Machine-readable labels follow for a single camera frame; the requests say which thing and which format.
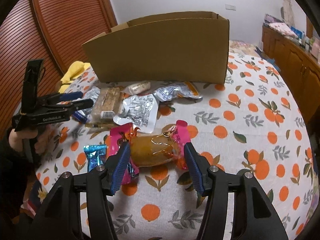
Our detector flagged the dark blue cloth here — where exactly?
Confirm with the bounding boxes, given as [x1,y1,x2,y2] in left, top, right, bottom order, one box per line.
[254,45,280,70]

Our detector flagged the person's left forearm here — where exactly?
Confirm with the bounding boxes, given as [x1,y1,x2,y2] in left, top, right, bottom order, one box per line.
[0,140,42,220]

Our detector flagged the wooden cabinet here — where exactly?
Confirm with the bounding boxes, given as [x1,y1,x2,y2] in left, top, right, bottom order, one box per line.
[261,24,320,128]

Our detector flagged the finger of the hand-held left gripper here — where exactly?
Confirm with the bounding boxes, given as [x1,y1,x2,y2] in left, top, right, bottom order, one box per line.
[37,91,84,104]
[41,99,94,113]

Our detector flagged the orange print bedsheet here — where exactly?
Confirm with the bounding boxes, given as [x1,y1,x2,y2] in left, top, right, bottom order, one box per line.
[15,40,318,240]

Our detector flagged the folded purple cloth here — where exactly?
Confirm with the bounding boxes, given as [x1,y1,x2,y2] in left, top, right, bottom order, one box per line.
[264,14,282,24]

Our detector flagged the small dark blue packet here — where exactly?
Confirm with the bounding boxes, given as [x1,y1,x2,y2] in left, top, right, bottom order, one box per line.
[72,110,88,123]

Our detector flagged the blue candy wrapper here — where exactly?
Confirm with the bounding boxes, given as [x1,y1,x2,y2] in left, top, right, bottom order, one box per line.
[84,144,107,173]

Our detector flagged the silver and orange snack packet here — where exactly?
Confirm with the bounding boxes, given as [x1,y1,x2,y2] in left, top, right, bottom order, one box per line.
[152,82,202,103]

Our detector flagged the silver and blue snack packet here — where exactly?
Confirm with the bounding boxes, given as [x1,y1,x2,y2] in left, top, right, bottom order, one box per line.
[82,86,102,110]

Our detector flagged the louvred wooden wardrobe door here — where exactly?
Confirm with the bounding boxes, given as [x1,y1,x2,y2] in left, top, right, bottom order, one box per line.
[0,0,118,140]

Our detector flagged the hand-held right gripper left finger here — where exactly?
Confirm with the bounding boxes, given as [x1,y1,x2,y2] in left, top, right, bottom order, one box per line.
[32,142,132,240]

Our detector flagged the white roll snack packet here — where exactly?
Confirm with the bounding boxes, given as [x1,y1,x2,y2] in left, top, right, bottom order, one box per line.
[124,81,151,95]

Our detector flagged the clear cracker packet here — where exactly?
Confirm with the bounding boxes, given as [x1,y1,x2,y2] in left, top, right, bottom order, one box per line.
[90,87,125,124]

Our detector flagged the cluster of toiletry bottles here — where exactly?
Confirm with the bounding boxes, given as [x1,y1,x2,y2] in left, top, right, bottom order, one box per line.
[300,34,320,58]

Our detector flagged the person's left hand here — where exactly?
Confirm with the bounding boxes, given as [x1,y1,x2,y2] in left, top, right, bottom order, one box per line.
[7,126,52,155]

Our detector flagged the pink snack packet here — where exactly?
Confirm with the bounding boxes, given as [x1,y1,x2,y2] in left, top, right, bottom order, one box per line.
[109,120,191,184]

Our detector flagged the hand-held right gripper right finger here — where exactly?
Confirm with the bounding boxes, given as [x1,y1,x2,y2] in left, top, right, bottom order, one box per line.
[184,142,292,240]

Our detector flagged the floral quilt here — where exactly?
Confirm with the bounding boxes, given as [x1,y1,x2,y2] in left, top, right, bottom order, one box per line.
[229,39,260,53]

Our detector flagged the yellow plush toy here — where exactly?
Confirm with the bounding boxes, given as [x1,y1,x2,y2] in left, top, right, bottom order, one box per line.
[59,60,91,93]

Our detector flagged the silver printed snack packet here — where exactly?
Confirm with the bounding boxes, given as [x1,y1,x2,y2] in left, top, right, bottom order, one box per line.
[113,94,159,133]

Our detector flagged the cardboard box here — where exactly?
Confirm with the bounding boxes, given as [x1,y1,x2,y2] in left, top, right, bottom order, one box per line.
[81,11,230,85]

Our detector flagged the folded pink floral cloth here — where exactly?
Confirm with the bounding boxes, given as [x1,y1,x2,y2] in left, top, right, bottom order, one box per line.
[269,21,298,37]

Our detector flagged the thin brown snack stick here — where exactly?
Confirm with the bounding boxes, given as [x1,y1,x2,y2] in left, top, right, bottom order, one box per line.
[85,120,118,128]

